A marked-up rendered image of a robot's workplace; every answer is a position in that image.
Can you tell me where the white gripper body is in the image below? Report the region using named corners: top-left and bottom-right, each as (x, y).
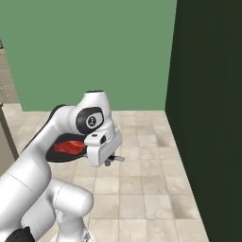
top-left (85, 125), bottom-right (124, 167)

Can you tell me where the red raw steak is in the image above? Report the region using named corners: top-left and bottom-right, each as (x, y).
top-left (53, 140), bottom-right (87, 156)

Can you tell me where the black frying pan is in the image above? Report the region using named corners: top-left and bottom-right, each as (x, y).
top-left (45, 132), bottom-right (126, 164)

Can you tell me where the beige counter cabinet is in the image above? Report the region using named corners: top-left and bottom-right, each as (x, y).
top-left (0, 103), bottom-right (20, 178)

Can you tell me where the dark green tall cabinet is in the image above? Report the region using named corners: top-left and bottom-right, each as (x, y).
top-left (164, 0), bottom-right (242, 242)

